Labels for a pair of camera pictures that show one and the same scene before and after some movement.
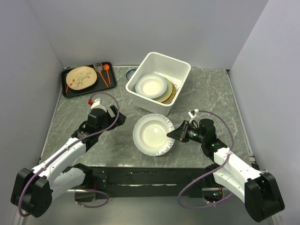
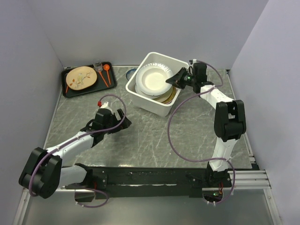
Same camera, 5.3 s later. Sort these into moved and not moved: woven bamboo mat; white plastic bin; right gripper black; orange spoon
Moved: right gripper black
Not moved: woven bamboo mat; white plastic bin; orange spoon
